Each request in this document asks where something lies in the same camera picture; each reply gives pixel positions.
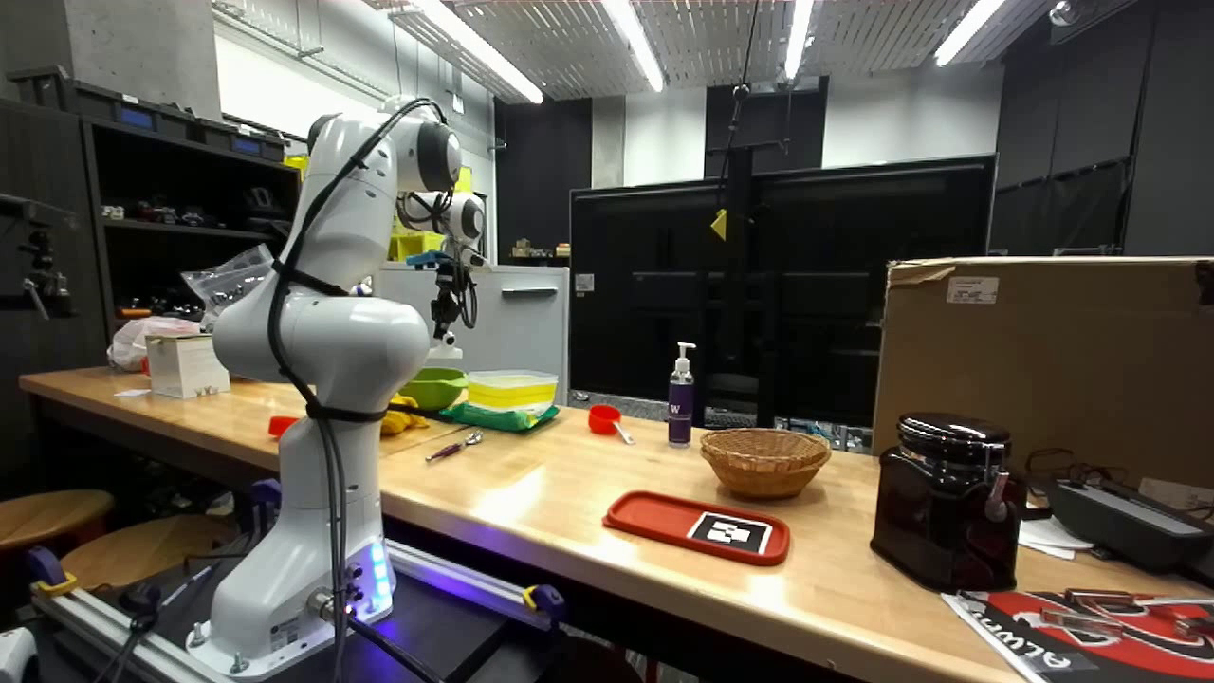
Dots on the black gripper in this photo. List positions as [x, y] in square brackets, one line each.
[458, 301]

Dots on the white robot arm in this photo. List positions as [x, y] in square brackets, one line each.
[322, 564]

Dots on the green mixing bowl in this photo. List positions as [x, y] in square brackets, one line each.
[435, 388]

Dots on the yellow plastic container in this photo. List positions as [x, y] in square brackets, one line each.
[509, 388]

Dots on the grey white cabinet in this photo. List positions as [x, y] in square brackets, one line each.
[520, 323]

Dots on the green snack bag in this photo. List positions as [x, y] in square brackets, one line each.
[501, 417]

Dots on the metal spoon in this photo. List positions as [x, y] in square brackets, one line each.
[468, 437]

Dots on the red measuring cup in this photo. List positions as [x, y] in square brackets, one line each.
[604, 417]

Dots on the purple soap pump bottle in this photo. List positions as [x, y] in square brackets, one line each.
[680, 392]

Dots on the white small box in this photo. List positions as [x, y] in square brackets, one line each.
[188, 365]

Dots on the white plastic bag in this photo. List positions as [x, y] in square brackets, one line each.
[130, 337]

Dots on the woven wicker basket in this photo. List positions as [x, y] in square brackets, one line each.
[762, 462]

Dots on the red tray with tag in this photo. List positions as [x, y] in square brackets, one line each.
[704, 527]

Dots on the round wooden stool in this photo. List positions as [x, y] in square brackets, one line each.
[52, 516]

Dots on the dark glass jar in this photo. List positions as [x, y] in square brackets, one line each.
[948, 504]

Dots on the large cardboard box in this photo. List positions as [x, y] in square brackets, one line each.
[1097, 356]

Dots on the red black magazine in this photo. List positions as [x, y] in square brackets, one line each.
[1095, 636]

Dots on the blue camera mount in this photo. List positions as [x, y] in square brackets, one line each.
[426, 258]

